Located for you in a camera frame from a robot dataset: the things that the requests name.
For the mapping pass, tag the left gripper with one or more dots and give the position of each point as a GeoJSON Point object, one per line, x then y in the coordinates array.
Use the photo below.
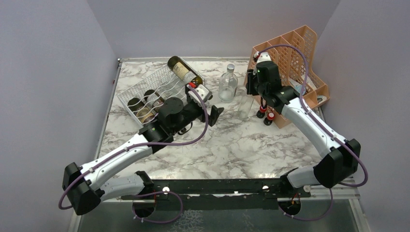
{"type": "Point", "coordinates": [215, 112]}

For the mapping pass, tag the small red capped bottle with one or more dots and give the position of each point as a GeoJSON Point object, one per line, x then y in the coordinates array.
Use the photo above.
{"type": "Point", "coordinates": [261, 112]}
{"type": "Point", "coordinates": [269, 119]}

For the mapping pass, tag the white wire wine rack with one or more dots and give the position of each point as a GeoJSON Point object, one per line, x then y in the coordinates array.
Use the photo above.
{"type": "Point", "coordinates": [163, 81]}

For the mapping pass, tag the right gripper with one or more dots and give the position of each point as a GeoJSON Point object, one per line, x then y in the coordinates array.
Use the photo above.
{"type": "Point", "coordinates": [251, 75]}

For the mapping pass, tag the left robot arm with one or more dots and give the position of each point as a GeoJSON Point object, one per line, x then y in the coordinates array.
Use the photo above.
{"type": "Point", "coordinates": [86, 186]}

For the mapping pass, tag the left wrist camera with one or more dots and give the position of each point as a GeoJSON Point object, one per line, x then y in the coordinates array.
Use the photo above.
{"type": "Point", "coordinates": [196, 92]}

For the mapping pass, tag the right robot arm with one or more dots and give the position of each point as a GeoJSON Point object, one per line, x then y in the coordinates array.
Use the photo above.
{"type": "Point", "coordinates": [339, 155]}

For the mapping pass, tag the clear round liquor bottle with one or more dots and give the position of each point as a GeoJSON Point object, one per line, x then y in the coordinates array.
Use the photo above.
{"type": "Point", "coordinates": [228, 84]}

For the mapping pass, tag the black mounting rail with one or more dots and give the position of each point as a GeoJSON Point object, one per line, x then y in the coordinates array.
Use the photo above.
{"type": "Point", "coordinates": [214, 194]}

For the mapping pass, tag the peach plastic file organizer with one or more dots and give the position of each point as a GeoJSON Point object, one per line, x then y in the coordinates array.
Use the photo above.
{"type": "Point", "coordinates": [291, 66]}

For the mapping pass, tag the green wine bottle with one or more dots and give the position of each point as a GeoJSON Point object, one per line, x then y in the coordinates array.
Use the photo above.
{"type": "Point", "coordinates": [184, 71]}
{"type": "Point", "coordinates": [140, 109]}
{"type": "Point", "coordinates": [153, 99]}

